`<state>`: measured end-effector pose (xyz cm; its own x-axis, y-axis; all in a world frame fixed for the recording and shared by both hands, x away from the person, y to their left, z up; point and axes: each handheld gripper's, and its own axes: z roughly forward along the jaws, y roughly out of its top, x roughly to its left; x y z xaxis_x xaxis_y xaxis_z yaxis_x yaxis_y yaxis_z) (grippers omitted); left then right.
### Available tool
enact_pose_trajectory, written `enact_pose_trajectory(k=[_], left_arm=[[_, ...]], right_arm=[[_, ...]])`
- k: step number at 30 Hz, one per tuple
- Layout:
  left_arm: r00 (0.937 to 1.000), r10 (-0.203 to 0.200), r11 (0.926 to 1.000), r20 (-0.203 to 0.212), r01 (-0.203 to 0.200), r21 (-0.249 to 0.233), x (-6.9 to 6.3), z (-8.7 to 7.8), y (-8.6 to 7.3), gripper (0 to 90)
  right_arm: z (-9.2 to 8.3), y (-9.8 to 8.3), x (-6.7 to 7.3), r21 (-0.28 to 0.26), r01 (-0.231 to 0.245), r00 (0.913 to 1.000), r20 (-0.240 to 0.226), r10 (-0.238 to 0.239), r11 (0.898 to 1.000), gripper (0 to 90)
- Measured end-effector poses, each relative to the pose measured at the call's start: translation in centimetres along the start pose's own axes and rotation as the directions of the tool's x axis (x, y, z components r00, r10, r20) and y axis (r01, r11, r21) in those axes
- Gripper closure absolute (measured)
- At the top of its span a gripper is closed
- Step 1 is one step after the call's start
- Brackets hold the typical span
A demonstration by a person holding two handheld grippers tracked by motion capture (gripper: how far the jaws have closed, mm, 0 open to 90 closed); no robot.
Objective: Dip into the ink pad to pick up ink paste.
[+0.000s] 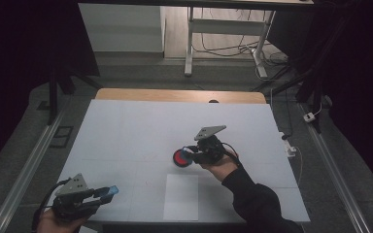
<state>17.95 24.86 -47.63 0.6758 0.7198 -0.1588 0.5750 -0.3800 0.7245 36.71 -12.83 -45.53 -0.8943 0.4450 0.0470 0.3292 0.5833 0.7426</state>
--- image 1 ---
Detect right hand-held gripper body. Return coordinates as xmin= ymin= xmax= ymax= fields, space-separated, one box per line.
xmin=191 ymin=124 xmax=228 ymax=165

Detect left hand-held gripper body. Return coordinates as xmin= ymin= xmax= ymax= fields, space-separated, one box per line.
xmin=51 ymin=173 xmax=100 ymax=222

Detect red round ink pad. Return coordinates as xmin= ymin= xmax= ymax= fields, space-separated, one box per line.
xmin=172 ymin=149 xmax=194 ymax=169

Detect blue stamp cap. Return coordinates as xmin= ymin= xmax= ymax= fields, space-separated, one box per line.
xmin=100 ymin=184 xmax=120 ymax=199

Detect person's right hand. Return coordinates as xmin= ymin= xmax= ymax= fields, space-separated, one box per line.
xmin=199 ymin=149 xmax=240 ymax=183

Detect person's left hand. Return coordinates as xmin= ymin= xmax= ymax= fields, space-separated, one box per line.
xmin=36 ymin=207 xmax=88 ymax=233

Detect white paper sheet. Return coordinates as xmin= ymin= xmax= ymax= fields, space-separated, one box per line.
xmin=162 ymin=173 xmax=200 ymax=222

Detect wooden table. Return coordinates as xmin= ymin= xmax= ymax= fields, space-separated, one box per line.
xmin=94 ymin=87 xmax=268 ymax=105

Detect white table cover board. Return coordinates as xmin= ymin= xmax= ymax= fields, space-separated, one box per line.
xmin=47 ymin=98 xmax=311 ymax=224

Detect black metal stand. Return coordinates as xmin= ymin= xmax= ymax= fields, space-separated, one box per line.
xmin=46 ymin=63 xmax=104 ymax=126

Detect black tripod stand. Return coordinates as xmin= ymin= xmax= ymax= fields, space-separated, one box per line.
xmin=252 ymin=18 xmax=354 ymax=134

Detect white cabinet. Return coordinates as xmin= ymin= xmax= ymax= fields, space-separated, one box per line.
xmin=78 ymin=3 xmax=165 ymax=53

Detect black curtain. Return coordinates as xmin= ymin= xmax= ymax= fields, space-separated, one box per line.
xmin=267 ymin=0 xmax=373 ymax=202
xmin=0 ymin=0 xmax=101 ymax=176

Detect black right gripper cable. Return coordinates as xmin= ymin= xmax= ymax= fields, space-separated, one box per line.
xmin=220 ymin=141 xmax=243 ymax=169

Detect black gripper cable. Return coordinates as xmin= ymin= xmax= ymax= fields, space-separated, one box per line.
xmin=31 ymin=177 xmax=72 ymax=231
xmin=220 ymin=141 xmax=243 ymax=169

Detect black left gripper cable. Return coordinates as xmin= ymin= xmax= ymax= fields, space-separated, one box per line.
xmin=31 ymin=177 xmax=72 ymax=231

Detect aluminium rail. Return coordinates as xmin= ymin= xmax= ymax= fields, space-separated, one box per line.
xmin=298 ymin=102 xmax=373 ymax=233
xmin=0 ymin=110 xmax=66 ymax=233

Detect black floor cables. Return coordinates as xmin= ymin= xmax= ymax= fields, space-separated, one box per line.
xmin=191 ymin=7 xmax=289 ymax=66

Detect white desk frame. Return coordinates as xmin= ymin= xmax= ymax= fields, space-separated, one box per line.
xmin=184 ymin=6 xmax=277 ymax=80

